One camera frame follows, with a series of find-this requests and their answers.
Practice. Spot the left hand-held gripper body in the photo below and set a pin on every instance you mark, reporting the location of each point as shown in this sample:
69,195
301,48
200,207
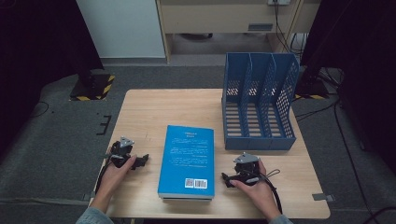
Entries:
123,151

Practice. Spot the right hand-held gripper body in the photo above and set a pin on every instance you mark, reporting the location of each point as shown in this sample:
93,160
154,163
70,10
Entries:
247,166

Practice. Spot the blue plastic file rack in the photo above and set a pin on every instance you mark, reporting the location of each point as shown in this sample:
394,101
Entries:
258,143

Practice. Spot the thick bright blue book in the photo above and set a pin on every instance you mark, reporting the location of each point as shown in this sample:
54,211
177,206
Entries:
186,155

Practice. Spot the person's left hand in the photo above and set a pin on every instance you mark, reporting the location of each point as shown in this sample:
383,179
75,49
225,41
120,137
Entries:
113,180

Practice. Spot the person's right hand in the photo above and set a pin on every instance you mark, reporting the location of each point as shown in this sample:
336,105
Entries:
260,196

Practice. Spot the grey tape piece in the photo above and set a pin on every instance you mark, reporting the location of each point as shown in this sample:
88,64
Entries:
322,197
88,196

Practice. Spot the black yellow-striped stand base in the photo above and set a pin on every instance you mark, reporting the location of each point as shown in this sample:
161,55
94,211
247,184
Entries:
93,90
313,90

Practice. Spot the white panel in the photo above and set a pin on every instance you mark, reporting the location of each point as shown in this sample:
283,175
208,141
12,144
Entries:
121,28

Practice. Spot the dark curtain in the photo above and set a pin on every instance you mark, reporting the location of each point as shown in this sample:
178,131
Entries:
358,37
37,46

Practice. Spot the beige wooden desk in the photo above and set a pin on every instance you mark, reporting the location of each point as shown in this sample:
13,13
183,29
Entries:
218,17

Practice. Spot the white power strip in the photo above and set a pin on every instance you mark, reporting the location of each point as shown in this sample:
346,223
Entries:
279,2

